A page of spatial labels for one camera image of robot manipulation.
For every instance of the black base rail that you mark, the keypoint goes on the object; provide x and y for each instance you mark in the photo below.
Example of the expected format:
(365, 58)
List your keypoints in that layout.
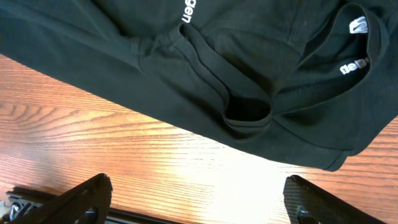
(26, 200)

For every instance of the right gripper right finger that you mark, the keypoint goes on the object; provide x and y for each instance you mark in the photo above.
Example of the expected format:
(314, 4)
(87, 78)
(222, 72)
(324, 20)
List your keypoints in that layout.
(305, 202)

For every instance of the black t-shirt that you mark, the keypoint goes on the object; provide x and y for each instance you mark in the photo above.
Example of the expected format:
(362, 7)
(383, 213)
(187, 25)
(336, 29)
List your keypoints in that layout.
(308, 83)

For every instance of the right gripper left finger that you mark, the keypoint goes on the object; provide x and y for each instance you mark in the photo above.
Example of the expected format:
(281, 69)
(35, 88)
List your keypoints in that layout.
(88, 202)

